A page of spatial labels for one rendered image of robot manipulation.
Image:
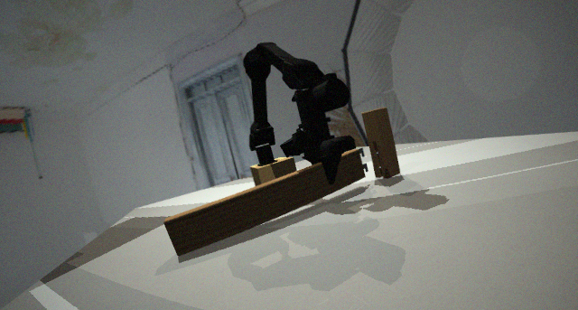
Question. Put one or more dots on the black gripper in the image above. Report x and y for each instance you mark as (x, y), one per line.
(329, 149)

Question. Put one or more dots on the brown wooden post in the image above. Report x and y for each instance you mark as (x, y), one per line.
(381, 143)

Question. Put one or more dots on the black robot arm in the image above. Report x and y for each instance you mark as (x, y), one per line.
(319, 94)

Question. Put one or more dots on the brown wooden rail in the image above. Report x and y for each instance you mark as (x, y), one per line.
(215, 221)

